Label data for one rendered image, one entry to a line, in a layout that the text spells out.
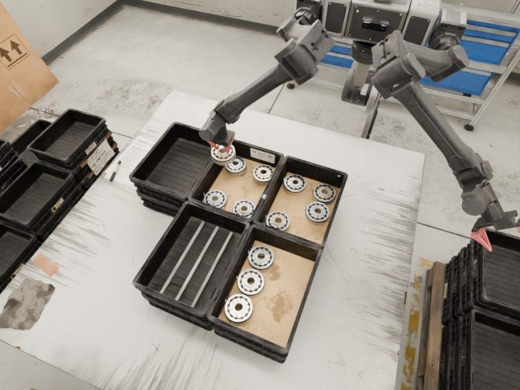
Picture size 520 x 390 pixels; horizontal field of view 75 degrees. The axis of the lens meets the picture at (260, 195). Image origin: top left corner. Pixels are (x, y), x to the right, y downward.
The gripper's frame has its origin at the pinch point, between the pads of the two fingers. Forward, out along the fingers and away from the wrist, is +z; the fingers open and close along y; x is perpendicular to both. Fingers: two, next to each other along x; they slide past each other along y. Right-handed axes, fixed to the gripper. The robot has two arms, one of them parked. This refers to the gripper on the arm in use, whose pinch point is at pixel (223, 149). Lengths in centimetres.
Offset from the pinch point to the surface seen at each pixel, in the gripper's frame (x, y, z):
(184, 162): 2.4, -25.7, 22.5
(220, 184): -2.9, -2.9, 22.6
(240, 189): -1.5, 7.0, 22.8
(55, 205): -31, -105, 62
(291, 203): 0.8, 31.5, 23.2
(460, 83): 193, 106, 72
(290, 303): -42, 48, 22
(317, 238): -12, 48, 23
